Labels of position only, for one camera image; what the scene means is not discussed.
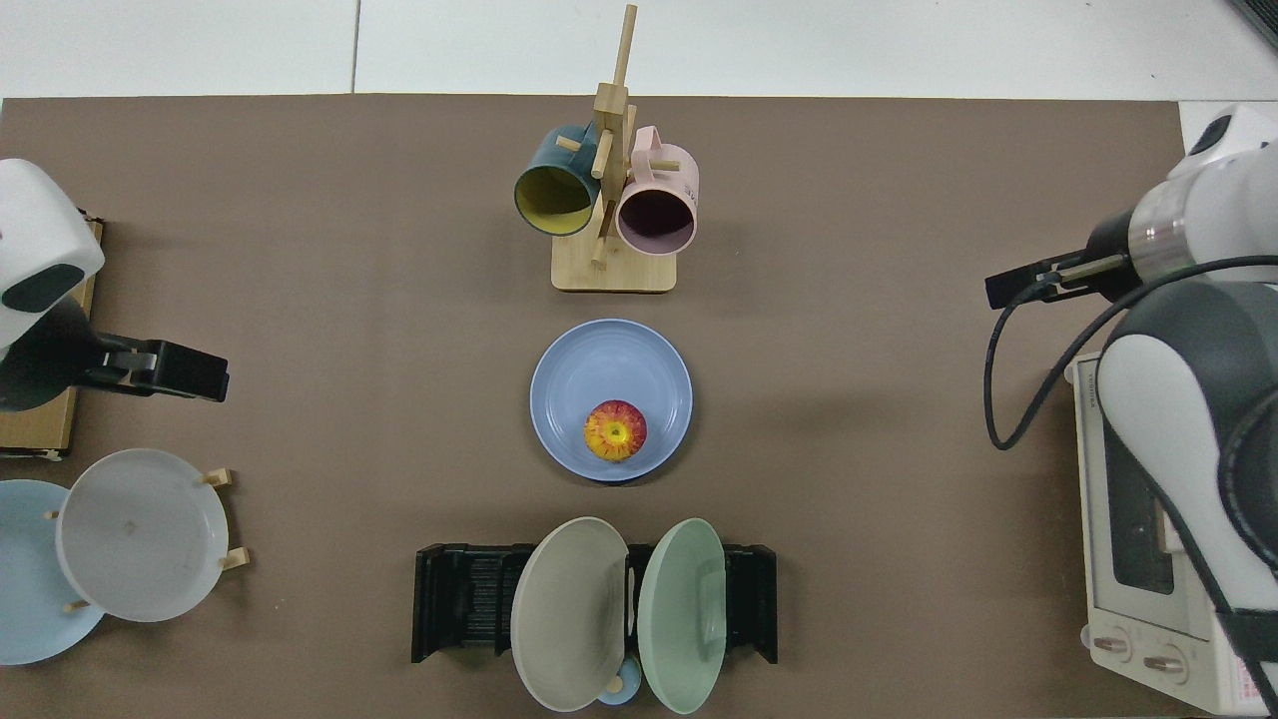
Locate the brown table cloth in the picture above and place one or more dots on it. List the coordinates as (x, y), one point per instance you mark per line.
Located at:
(300, 300)

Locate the beige plate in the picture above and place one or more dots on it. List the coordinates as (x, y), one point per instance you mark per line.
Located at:
(569, 614)

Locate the pink cup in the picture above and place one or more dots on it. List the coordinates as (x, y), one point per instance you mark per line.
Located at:
(671, 170)

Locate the light blue plate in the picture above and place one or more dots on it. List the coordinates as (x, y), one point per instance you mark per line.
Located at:
(25, 589)

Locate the pale toaster oven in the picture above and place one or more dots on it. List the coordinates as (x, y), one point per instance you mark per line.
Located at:
(1128, 619)

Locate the red yellow apple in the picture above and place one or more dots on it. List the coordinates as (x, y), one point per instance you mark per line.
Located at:
(615, 431)

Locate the dark grey panel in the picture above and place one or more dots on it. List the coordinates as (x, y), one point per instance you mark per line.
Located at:
(1260, 15)

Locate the pale green plate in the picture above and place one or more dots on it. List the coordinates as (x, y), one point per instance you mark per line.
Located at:
(679, 619)

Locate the dark teal cup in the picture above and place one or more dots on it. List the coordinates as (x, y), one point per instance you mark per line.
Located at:
(547, 152)

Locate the grey plate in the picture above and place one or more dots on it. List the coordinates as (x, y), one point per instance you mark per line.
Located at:
(140, 534)

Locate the black dish rack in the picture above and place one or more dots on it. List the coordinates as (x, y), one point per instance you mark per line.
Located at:
(459, 599)

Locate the wooden plate rack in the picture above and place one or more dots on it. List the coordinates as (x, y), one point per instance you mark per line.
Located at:
(218, 477)

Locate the wooden cup stand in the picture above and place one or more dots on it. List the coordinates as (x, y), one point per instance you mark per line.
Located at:
(614, 270)

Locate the small blue round thing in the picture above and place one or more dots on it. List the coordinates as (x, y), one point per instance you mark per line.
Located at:
(632, 685)

